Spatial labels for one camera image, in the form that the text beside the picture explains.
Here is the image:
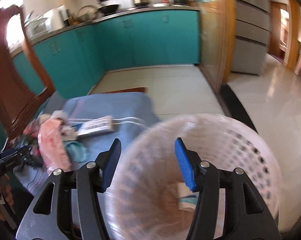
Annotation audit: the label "light blue cloth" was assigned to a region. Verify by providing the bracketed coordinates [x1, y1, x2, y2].
[63, 141, 90, 163]

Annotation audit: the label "white blue medicine box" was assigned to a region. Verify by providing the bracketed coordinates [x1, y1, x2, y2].
[77, 116, 114, 137]

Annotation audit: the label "white plastic waste basket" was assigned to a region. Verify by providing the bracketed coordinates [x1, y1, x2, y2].
[105, 114, 282, 239]

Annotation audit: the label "teal kitchen cabinets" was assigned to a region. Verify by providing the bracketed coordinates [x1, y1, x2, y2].
[11, 9, 200, 99]

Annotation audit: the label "left hand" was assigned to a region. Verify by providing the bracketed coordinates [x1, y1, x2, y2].
[0, 175, 14, 222]

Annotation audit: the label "pink plastic bag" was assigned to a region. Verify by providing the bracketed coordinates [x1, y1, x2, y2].
[38, 119, 72, 174]

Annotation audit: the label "blue striped chair cloth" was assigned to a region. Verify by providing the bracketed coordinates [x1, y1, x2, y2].
[14, 91, 161, 240]

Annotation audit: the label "wooden chair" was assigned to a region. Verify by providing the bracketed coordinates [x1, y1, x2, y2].
[0, 5, 55, 141]

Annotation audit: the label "silver refrigerator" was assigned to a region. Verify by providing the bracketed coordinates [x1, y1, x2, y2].
[231, 0, 270, 75]

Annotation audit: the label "white dish rack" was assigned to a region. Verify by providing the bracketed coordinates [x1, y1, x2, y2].
[25, 17, 48, 37]

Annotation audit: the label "round metal lid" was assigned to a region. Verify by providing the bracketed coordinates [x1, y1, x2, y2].
[77, 5, 98, 22]

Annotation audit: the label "black wok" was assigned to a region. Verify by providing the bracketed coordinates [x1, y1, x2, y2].
[99, 4, 119, 15]

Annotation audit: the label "black pot on counter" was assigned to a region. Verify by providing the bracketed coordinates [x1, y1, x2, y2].
[172, 0, 191, 5]

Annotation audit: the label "wooden glass sliding door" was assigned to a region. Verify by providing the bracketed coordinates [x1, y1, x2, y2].
[192, 0, 236, 94]

